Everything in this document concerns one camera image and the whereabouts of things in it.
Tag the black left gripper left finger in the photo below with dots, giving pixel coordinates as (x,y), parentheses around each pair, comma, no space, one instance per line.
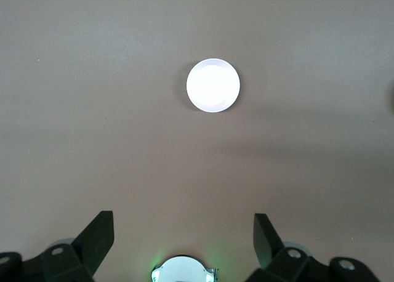
(92,242)

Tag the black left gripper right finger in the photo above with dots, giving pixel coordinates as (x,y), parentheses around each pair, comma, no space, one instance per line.
(264,239)

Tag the pink bowl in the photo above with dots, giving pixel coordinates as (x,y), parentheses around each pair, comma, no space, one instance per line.
(213,85)

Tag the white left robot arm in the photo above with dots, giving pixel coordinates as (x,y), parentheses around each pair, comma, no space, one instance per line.
(184,269)

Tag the brown table cover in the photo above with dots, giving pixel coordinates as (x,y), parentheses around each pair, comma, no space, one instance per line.
(92,109)

